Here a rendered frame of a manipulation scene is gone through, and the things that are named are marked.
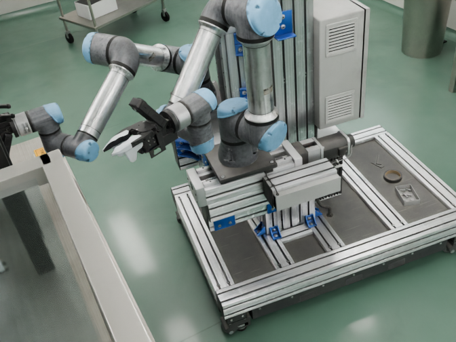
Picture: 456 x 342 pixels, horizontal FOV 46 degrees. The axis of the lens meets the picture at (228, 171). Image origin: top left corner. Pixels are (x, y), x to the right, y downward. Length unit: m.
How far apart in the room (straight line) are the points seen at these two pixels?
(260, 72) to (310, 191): 0.54
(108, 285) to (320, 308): 2.02
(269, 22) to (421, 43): 2.91
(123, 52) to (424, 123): 2.28
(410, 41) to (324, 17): 2.47
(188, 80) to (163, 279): 1.31
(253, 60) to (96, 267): 1.17
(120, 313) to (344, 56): 1.71
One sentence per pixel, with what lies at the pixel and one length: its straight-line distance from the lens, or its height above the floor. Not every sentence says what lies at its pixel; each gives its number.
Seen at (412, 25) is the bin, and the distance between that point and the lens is 4.40.
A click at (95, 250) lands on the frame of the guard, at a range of 0.62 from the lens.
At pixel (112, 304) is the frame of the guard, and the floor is 1.60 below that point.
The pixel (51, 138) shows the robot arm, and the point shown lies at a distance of 1.93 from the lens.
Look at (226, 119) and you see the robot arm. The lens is 1.87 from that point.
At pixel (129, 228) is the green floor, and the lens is 3.05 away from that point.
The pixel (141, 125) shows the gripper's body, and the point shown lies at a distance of 1.49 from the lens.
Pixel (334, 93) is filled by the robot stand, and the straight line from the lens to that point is 2.18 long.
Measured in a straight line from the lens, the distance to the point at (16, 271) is 0.65.
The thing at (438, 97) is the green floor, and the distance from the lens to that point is 4.00.
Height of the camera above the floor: 2.02
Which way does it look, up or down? 38 degrees down
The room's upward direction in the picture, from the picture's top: 8 degrees counter-clockwise
